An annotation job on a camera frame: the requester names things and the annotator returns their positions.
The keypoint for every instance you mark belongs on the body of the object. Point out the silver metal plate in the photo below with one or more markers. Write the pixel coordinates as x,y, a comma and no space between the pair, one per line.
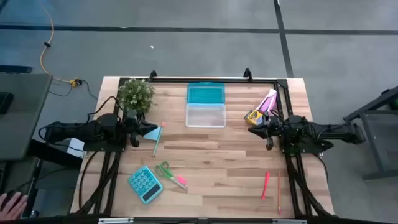
115,220
289,221

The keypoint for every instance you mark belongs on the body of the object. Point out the pink eraser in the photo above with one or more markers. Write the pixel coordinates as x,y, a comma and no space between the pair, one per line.
181,180

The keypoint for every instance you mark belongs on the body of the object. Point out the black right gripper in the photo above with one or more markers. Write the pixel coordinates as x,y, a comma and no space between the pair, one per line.
272,129

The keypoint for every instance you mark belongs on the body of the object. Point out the grey metal table stand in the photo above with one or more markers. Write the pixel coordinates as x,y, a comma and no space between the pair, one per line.
371,146

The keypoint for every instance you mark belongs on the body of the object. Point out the potted green plant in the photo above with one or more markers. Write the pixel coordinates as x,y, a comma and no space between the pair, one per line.
136,95

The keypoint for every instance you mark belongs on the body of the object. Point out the red pen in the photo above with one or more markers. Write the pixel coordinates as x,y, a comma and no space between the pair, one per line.
265,186

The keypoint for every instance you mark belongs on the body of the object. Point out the white box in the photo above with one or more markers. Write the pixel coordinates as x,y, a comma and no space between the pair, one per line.
76,147

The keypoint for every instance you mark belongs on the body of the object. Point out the black frame bracket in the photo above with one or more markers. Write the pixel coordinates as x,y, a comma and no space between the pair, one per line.
247,74
152,75

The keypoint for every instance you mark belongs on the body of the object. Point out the teal calculator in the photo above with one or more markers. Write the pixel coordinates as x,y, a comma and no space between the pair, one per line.
144,183

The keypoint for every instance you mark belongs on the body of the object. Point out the black aluminium table frame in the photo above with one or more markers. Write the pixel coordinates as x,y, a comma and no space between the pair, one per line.
217,80

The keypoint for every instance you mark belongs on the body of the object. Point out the grey desk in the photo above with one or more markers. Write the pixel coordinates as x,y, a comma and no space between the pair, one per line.
25,118

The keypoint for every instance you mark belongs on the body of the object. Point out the teal pencil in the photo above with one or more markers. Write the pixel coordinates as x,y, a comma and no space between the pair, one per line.
158,140

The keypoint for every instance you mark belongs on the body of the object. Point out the person's hand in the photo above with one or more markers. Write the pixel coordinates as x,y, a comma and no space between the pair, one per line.
12,207

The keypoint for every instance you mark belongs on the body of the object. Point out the black device on desk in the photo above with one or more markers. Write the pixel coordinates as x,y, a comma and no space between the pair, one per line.
4,102

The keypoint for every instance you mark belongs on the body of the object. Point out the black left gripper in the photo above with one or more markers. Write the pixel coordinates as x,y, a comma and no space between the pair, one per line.
133,127

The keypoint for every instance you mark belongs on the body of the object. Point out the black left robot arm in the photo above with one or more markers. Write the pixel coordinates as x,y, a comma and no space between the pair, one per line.
77,132

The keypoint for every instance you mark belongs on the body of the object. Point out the black flat bar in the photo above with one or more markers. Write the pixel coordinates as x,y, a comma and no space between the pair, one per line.
15,69

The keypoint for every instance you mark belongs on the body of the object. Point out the clear pencil box teal lid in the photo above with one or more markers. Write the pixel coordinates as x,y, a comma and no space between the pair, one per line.
205,115

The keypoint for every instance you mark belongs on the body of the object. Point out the orange pencil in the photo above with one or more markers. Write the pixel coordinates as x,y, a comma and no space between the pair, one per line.
279,193

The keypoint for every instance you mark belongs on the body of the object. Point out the light blue sticky note pad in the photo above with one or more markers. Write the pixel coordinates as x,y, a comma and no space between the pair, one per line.
154,136

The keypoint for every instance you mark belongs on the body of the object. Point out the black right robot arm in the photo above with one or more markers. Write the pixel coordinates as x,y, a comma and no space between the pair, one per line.
326,132

